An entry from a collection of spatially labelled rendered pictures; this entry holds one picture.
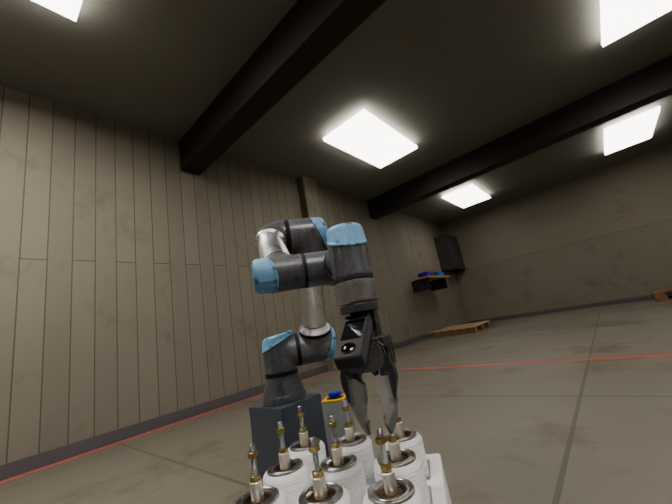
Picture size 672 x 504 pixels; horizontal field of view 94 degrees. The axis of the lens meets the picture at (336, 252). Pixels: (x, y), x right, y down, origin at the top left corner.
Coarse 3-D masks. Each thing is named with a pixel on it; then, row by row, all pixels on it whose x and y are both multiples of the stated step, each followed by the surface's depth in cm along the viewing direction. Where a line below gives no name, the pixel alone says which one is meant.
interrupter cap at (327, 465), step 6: (330, 456) 66; (348, 456) 65; (354, 456) 64; (324, 462) 64; (330, 462) 64; (348, 462) 62; (354, 462) 61; (324, 468) 61; (330, 468) 61; (336, 468) 60; (342, 468) 60; (348, 468) 60
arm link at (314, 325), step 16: (288, 224) 100; (304, 224) 101; (320, 224) 102; (288, 240) 99; (304, 240) 100; (320, 240) 102; (304, 288) 107; (320, 288) 108; (304, 304) 109; (320, 304) 109; (304, 320) 111; (320, 320) 110; (304, 336) 111; (320, 336) 110; (304, 352) 110; (320, 352) 111
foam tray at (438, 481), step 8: (432, 456) 74; (440, 456) 74; (432, 464) 71; (440, 464) 70; (432, 472) 67; (440, 472) 66; (432, 480) 64; (440, 480) 63; (368, 488) 65; (432, 488) 61; (440, 488) 61; (432, 496) 58; (440, 496) 58; (448, 496) 66
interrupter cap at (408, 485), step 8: (400, 480) 52; (408, 480) 51; (376, 488) 50; (400, 488) 50; (408, 488) 49; (368, 496) 48; (376, 496) 48; (384, 496) 48; (392, 496) 48; (400, 496) 47; (408, 496) 47
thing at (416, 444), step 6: (414, 438) 69; (420, 438) 70; (402, 444) 67; (408, 444) 67; (414, 444) 67; (420, 444) 68; (414, 450) 67; (420, 450) 68; (420, 456) 67; (426, 462) 68; (426, 468) 68; (426, 474) 67
